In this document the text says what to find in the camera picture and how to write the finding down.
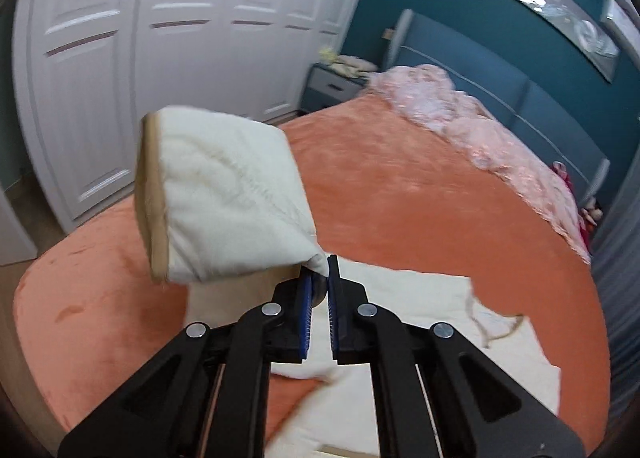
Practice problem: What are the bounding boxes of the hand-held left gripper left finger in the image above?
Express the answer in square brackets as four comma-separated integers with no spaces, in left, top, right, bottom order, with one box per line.
[57,270,328,458]

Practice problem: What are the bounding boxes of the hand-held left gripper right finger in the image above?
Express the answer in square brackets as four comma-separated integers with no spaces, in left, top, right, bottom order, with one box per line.
[326,254,586,458]

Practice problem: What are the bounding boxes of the cream garment with tan trim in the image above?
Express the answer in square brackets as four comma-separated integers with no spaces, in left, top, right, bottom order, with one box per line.
[134,105,561,458]

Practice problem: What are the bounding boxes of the orange bed blanket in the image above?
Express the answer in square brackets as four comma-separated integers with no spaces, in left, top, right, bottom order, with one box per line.
[14,92,612,458]

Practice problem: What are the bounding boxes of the pink quilt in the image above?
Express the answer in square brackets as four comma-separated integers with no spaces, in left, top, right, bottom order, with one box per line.
[367,64,594,265]

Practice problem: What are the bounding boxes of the blue nightstand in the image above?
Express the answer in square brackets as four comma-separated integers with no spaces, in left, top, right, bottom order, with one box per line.
[301,62,372,115]

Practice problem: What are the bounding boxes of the cream cloth pile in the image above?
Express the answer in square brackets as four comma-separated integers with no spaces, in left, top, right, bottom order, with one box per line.
[319,48,379,77]

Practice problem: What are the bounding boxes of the plush toy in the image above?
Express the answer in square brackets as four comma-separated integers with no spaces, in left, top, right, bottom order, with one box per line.
[580,197,604,229]

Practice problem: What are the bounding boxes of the blue upholstered headboard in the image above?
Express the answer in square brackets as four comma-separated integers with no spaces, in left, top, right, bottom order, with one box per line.
[382,9,612,211]

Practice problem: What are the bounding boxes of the grey curtain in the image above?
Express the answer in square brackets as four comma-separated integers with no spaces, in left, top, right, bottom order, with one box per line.
[590,148,640,391]

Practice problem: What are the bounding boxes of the white wardrobe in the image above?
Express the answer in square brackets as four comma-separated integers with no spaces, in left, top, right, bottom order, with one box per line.
[12,0,387,235]

